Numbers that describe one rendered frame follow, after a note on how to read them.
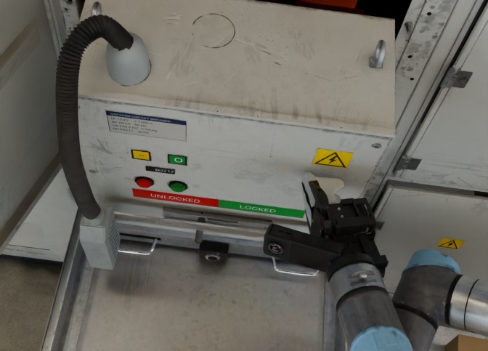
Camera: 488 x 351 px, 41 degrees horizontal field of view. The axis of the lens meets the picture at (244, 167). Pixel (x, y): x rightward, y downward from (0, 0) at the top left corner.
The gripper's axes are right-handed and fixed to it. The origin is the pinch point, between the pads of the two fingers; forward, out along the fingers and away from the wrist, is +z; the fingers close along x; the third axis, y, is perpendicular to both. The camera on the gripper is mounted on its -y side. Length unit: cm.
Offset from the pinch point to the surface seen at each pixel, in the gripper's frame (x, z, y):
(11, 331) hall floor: -112, 54, -72
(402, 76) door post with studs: 1.2, 23.2, 25.3
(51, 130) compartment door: -19, 41, -44
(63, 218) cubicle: -69, 61, -49
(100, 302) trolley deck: -39, 9, -37
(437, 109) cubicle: -5.9, 21.0, 33.3
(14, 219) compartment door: -32, 28, -53
